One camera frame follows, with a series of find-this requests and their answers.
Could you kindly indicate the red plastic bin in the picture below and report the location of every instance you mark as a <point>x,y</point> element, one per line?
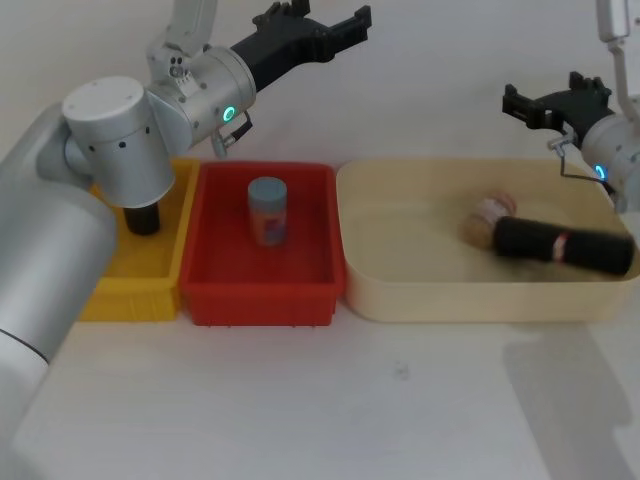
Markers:
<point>260,295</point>

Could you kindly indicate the black bottle with red band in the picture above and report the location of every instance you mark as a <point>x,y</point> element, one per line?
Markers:
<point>565,245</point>

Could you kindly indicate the cream plastic bin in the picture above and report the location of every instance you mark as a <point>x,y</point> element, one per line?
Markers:
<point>425,295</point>

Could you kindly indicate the jar with blue lid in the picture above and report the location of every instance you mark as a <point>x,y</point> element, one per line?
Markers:
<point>269,215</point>

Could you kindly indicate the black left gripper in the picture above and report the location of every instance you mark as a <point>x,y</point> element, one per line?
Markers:
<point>280,47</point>

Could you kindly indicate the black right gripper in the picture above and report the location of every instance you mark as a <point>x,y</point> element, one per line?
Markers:
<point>575,112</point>

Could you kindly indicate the yellow plastic bin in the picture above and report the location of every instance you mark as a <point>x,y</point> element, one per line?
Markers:
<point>145,280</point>

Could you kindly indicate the beige bottle with pink label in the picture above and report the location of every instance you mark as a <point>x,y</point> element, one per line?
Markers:
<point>482,225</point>

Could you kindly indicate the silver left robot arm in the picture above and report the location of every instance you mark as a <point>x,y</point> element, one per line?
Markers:
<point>60,240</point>

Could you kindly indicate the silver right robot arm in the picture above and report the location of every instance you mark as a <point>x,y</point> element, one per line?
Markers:
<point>615,145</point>

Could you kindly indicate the small black cylinder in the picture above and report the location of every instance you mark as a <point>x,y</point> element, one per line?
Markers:
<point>142,220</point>

